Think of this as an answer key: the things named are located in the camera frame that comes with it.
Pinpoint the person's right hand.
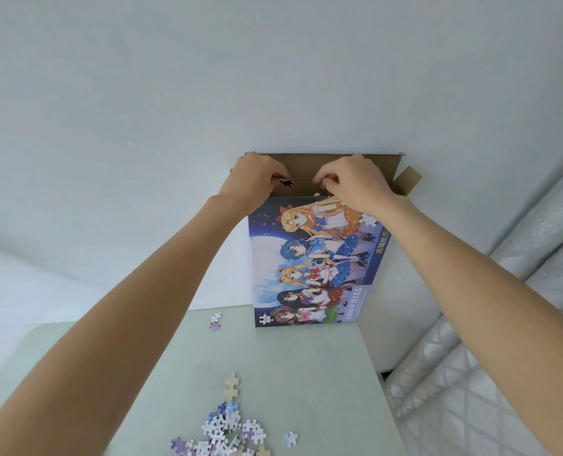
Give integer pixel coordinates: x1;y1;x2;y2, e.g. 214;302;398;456
312;153;408;217

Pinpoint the person's right forearm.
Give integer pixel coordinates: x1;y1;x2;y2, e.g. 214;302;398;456
385;195;563;456

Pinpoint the person's left forearm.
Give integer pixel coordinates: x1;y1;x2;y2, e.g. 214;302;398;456
0;194;247;456

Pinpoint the cartoon print puzzle box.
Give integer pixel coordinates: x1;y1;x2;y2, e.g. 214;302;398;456
229;152;423;328

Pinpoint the grey patterned curtain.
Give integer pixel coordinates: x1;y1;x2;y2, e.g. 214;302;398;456
383;151;563;456

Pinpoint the person's left hand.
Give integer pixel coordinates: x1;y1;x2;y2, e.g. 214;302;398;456
217;151;291;217

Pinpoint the pile of puzzle pieces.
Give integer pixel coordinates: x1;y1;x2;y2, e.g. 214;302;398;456
169;312;299;456

